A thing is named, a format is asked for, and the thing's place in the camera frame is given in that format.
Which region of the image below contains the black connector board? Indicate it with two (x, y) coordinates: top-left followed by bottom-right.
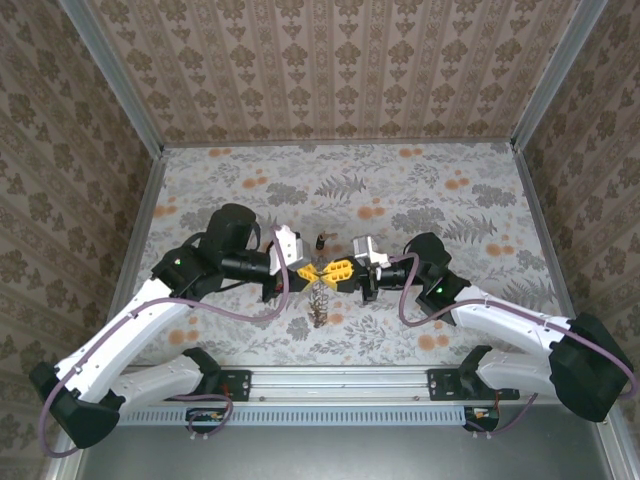
(185, 407), (225, 434)
(463, 405), (501, 432)

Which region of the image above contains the grey metal panel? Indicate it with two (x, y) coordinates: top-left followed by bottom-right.
(74, 404), (619, 480)

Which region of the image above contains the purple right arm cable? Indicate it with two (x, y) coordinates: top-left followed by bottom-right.
(389, 252), (639, 437)

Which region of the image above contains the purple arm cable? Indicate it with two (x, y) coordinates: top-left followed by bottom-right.
(389, 252), (639, 437)
(38, 224), (291, 459)

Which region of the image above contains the aluminium table side rail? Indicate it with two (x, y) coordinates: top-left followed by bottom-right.
(107, 149), (169, 311)
(512, 144), (576, 321)

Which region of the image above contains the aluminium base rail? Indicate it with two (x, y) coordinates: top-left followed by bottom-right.
(247, 366), (431, 402)

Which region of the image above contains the aluminium table back rail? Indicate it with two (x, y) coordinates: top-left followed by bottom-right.
(162, 139), (516, 150)

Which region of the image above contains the white slotted cable duct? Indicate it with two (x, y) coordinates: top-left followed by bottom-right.
(119, 405), (496, 427)

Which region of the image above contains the aluminium frame post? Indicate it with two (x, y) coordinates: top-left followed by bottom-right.
(56, 0), (166, 156)
(510, 0), (610, 154)

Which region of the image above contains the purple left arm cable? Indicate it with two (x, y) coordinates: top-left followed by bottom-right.
(38, 224), (291, 459)

